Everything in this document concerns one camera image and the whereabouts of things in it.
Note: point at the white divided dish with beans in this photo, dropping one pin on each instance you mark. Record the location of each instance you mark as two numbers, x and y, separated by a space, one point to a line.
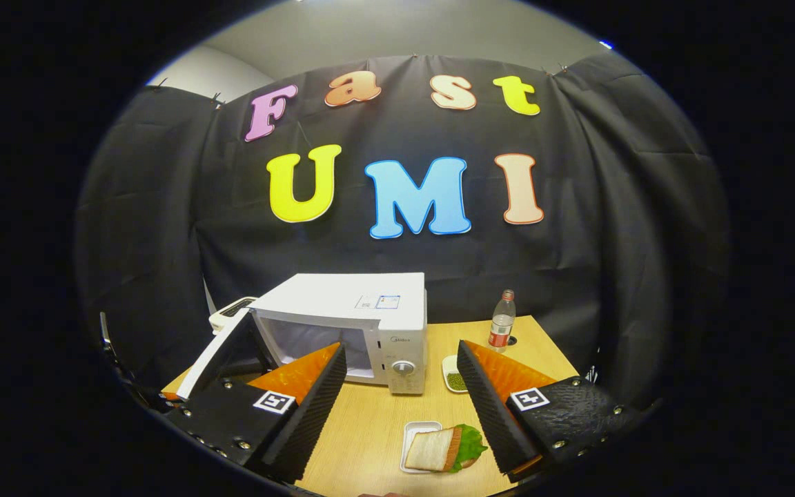
450 369

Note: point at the white microwave oven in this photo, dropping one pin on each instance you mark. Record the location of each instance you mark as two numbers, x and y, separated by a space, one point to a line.
342 297

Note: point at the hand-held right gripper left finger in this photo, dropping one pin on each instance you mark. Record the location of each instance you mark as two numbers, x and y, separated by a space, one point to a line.
308 421

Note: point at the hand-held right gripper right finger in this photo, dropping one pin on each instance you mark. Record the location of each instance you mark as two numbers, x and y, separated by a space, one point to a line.
497 414

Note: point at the lettuce sandwich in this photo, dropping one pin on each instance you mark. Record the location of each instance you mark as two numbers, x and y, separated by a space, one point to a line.
432 449

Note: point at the black backdrop cloth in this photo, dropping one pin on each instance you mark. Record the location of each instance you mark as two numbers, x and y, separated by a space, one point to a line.
577 241

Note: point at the white rectangular tray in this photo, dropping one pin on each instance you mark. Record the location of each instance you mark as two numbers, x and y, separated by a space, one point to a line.
415 429

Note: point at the white toaster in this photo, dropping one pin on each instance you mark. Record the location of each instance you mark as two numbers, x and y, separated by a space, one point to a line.
225 319

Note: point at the clear water bottle red label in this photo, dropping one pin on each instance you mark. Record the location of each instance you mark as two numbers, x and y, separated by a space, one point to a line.
501 331

